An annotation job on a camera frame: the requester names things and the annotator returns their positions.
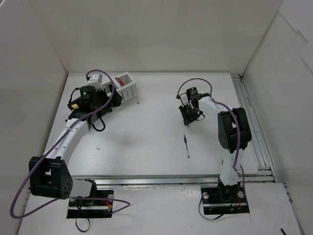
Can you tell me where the red pen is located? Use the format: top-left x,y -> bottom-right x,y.
115,77 -> 125,86

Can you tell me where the yellow highlighter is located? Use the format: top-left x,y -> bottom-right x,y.
70,104 -> 79,110

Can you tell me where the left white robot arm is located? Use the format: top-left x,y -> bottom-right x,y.
29,85 -> 122,206

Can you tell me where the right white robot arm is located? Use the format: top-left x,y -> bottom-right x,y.
177,93 -> 252,202

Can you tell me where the black slotted container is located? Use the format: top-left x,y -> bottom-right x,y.
68,95 -> 109,119

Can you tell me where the white slotted container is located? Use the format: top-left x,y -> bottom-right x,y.
112,72 -> 138,103

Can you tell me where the blue pen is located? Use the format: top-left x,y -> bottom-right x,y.
183,134 -> 190,158

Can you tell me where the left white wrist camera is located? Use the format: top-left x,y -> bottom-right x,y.
87,73 -> 104,91

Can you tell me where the aluminium front rail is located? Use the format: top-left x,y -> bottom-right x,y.
72,175 -> 218,186

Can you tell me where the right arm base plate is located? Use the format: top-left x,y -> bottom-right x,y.
200,184 -> 250,219

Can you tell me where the aluminium side rail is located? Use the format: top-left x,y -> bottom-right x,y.
230,73 -> 280,183

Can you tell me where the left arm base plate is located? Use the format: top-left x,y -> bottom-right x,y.
67,199 -> 113,219

